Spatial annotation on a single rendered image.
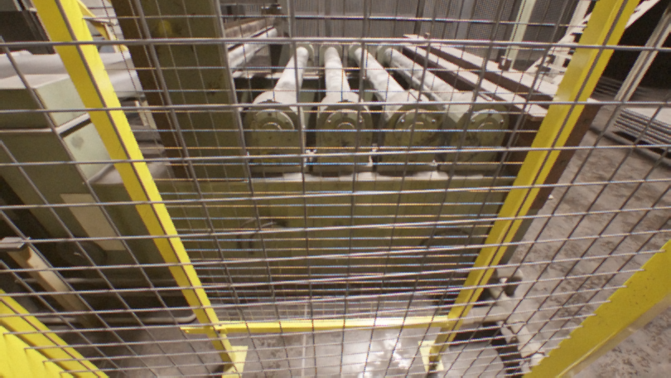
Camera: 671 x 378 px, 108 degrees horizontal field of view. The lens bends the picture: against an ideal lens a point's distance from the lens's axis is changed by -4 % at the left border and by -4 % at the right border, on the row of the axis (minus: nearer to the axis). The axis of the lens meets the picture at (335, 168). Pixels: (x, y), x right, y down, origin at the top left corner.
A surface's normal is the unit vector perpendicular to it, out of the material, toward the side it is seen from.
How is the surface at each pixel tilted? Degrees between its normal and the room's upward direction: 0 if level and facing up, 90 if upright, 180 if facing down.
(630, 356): 0
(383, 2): 90
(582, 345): 90
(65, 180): 90
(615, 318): 90
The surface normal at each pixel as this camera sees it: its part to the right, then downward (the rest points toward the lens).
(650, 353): 0.02, -0.84
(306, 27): 0.04, 0.55
